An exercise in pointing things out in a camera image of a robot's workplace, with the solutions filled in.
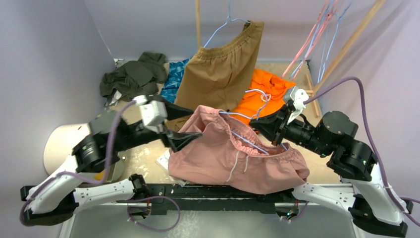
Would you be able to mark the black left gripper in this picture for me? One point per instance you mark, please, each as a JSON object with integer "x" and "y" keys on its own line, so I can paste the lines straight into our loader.
{"x": 176, "y": 140}

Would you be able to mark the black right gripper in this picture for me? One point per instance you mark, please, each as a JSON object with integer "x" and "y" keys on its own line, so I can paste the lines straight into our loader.
{"x": 282, "y": 125}

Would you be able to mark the pink shorts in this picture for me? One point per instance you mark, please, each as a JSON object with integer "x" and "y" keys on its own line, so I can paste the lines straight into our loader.
{"x": 231, "y": 153}

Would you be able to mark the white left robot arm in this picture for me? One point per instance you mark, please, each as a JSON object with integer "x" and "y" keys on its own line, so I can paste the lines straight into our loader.
{"x": 80, "y": 182}

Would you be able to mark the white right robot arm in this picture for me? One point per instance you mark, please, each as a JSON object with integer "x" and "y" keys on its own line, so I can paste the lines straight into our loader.
{"x": 370, "y": 208}

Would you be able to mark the orange shorts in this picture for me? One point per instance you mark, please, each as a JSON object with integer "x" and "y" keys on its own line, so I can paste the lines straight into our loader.
{"x": 265, "y": 96}

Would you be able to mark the blue patterned shorts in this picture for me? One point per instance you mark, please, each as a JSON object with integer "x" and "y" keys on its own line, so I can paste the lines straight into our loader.
{"x": 174, "y": 78}

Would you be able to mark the dark green shorts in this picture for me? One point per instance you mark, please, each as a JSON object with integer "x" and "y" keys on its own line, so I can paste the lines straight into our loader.
{"x": 135, "y": 77}

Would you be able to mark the tan khaki shorts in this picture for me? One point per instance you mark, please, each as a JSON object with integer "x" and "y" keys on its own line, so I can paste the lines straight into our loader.
{"x": 219, "y": 77}

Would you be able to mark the light blue hanger holding shorts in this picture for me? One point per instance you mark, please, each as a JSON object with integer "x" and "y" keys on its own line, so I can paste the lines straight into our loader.
{"x": 228, "y": 20}

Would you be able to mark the light blue hanger middle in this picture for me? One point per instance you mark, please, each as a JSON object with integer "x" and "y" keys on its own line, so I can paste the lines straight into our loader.
{"x": 323, "y": 49}

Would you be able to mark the clear plastic packet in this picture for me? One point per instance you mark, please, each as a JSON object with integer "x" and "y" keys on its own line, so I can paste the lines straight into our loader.
{"x": 163, "y": 161}

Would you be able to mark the white cylindrical bin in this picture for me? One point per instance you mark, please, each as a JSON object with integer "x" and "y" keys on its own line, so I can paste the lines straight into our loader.
{"x": 61, "y": 143}

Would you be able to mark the wooden clothes rack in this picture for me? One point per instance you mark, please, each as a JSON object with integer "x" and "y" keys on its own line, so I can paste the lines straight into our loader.
{"x": 315, "y": 34}

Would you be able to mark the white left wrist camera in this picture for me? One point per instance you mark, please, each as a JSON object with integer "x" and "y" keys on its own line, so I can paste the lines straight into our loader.
{"x": 153, "y": 113}

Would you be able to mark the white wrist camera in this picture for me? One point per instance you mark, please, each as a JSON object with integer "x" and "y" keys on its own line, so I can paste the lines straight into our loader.
{"x": 294, "y": 99}
{"x": 153, "y": 113}

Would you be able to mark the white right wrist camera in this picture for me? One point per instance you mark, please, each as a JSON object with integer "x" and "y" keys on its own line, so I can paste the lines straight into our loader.
{"x": 294, "y": 99}

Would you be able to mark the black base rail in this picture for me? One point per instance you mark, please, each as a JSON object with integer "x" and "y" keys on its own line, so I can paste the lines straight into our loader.
{"x": 195, "y": 197}

